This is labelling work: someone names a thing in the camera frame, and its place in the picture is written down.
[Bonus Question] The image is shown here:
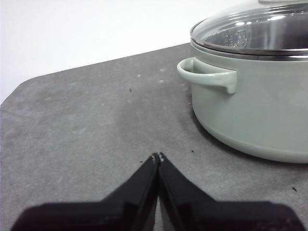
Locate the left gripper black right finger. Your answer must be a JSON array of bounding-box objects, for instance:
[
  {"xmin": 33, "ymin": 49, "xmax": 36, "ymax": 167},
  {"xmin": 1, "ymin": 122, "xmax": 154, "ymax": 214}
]
[{"xmin": 158, "ymin": 152, "xmax": 307, "ymax": 231}]

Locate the pale green electric steamer pot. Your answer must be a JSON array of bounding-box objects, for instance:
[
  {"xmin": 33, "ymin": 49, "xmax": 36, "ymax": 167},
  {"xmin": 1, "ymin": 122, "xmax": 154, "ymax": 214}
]
[{"xmin": 177, "ymin": 42, "xmax": 308, "ymax": 164}]

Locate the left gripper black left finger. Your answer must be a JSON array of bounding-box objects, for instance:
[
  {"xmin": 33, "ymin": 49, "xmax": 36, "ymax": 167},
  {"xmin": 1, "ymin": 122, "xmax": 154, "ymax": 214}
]
[{"xmin": 9, "ymin": 152, "xmax": 160, "ymax": 231}]

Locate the glass lid with green knob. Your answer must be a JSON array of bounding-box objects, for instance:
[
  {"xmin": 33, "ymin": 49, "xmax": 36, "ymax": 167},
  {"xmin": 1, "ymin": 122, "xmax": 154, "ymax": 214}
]
[{"xmin": 190, "ymin": 0, "xmax": 308, "ymax": 61}]

